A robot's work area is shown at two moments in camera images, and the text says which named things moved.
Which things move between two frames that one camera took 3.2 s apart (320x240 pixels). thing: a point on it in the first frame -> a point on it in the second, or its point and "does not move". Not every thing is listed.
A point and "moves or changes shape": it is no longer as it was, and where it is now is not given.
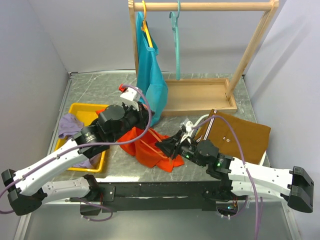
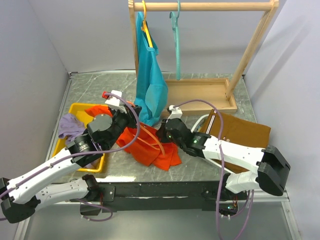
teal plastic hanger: (174, 19) does not move
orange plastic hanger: (151, 131) moves or changes shape
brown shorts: (254, 138) does not move
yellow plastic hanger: (145, 27) does not move
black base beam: (153, 197) does not move
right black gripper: (170, 145) -> (161, 133)
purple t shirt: (68, 124) does not move
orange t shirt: (141, 142) moves or changes shape
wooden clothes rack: (192, 96) does not move
